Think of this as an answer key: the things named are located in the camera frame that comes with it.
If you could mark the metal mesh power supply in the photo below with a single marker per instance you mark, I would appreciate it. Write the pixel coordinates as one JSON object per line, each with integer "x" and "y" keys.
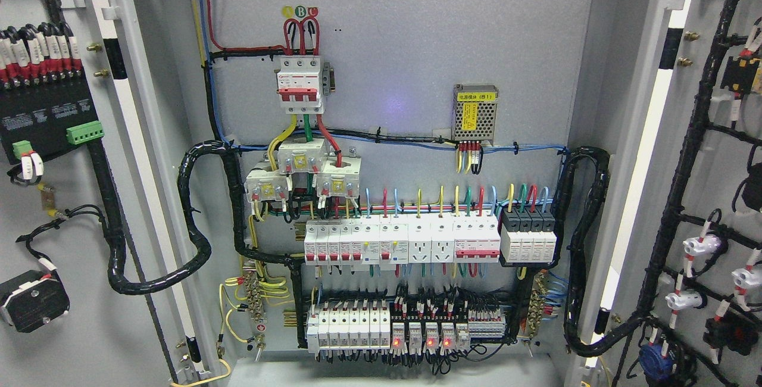
{"x": 475, "y": 112}

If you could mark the white lower breaker row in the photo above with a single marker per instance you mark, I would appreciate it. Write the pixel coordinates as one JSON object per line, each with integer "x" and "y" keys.
{"x": 349, "y": 327}

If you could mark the white red breaker row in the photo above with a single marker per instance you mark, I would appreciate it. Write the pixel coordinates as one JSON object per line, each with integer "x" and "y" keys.
{"x": 405, "y": 238}

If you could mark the black digital power meter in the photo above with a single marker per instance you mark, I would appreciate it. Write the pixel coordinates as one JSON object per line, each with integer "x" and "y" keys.
{"x": 45, "y": 100}

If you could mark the black white surge protector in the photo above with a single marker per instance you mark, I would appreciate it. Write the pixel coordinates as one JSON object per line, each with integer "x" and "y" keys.
{"x": 527, "y": 239}

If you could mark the white current transformer group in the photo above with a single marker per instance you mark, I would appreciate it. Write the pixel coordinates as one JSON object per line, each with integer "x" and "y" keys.
{"x": 301, "y": 162}

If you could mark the red white main breaker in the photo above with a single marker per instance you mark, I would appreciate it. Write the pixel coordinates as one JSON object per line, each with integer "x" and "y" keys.
{"x": 303, "y": 83}

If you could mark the relay terminal row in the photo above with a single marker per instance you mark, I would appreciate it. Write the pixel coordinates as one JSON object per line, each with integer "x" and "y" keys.
{"x": 426, "y": 326}

